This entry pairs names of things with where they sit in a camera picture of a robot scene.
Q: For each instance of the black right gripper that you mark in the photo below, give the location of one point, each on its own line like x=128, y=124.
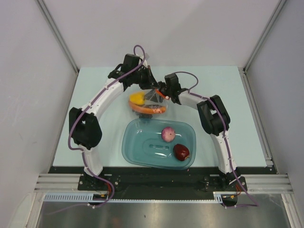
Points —
x=162, y=85

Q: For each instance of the purple fake onion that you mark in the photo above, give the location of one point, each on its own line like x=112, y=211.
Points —
x=168, y=134

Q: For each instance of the dark purple fake fruit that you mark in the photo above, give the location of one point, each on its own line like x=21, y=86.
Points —
x=181, y=152

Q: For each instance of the yellow fake pepper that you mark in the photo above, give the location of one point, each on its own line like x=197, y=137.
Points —
x=137, y=98

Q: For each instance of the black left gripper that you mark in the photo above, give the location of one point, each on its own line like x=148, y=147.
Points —
x=151, y=82

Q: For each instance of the orange fake carrot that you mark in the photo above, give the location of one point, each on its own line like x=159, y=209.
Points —
x=147, y=110

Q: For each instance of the aluminium corner rail right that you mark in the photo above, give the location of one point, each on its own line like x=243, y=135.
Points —
x=266, y=31

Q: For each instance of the dark blue fake grapes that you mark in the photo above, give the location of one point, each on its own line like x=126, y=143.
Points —
x=145, y=116

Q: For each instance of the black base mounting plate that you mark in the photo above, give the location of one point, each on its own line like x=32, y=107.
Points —
x=140, y=193

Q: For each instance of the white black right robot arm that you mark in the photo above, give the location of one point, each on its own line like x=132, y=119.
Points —
x=214, y=119

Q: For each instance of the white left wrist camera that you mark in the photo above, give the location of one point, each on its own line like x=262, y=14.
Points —
x=144, y=58

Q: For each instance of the aluminium corner rail left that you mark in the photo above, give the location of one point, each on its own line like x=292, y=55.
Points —
x=57, y=34

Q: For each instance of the aluminium front rail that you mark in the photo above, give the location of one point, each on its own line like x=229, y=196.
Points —
x=257, y=184

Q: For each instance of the aluminium corner rail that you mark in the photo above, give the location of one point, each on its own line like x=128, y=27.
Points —
x=57, y=34
x=266, y=31

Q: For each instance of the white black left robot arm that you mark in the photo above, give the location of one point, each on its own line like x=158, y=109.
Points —
x=84, y=129

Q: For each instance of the teal transparent plastic tub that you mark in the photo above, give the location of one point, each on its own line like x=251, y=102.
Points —
x=143, y=144

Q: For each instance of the clear zip bag orange seal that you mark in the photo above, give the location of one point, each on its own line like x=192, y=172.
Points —
x=154, y=99

